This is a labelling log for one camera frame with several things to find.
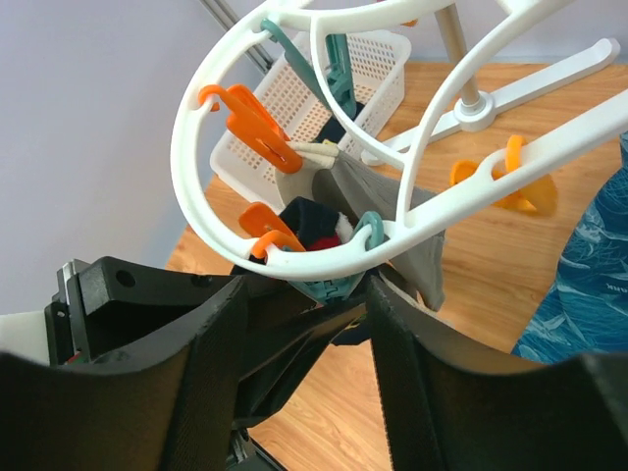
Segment white plastic basket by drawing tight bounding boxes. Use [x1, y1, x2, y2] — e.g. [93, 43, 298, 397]
[210, 30, 411, 211]

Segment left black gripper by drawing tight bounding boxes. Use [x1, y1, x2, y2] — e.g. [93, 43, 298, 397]
[44, 256, 366, 429]

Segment yellow clothes peg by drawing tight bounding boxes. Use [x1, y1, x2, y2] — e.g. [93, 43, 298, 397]
[448, 134, 560, 218]

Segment white round clip hanger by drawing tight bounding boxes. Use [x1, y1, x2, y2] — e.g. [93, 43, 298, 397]
[171, 1, 627, 281]

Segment orange peg holding sock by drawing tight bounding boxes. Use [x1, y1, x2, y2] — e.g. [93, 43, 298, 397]
[197, 84, 302, 174]

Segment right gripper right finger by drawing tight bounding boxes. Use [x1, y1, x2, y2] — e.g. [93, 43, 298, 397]
[366, 279, 627, 470]

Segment red white sock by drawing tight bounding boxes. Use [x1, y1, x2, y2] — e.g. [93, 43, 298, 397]
[312, 115, 346, 144]

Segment grey sock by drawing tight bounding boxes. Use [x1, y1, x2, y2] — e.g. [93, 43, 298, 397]
[308, 152, 445, 311]

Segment dark navy sock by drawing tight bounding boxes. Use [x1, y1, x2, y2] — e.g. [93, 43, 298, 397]
[279, 196, 370, 346]

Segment cream beige sock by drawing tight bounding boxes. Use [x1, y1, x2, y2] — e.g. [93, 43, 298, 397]
[275, 140, 340, 207]

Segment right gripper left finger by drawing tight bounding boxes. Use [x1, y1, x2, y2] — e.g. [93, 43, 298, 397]
[1, 279, 247, 470]

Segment teal clothes peg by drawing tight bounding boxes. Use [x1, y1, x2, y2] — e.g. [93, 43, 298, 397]
[284, 210, 387, 308]

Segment blue patterned cloth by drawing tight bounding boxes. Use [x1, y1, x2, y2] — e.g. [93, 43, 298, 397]
[511, 133, 627, 364]

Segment orange clothes peg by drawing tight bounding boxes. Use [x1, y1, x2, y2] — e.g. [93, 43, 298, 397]
[238, 202, 306, 262]

